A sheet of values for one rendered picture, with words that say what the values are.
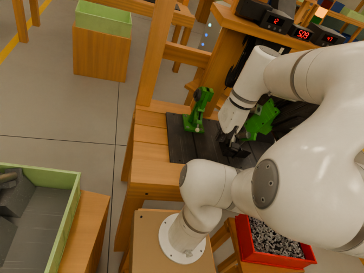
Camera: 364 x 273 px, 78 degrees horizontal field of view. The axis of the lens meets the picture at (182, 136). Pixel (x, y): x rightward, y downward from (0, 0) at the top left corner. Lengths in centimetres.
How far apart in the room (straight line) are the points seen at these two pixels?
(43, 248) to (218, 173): 68
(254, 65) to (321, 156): 43
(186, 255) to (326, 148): 73
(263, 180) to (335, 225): 7
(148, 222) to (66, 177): 38
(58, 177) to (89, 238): 28
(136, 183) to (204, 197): 53
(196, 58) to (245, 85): 83
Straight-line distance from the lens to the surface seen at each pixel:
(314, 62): 39
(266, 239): 122
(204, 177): 58
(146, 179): 108
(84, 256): 104
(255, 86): 65
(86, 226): 108
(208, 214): 71
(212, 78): 143
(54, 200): 108
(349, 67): 34
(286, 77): 44
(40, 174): 106
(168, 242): 92
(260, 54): 63
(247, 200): 42
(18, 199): 105
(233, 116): 69
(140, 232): 92
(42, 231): 103
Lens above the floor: 178
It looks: 41 degrees down
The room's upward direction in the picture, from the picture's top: 23 degrees clockwise
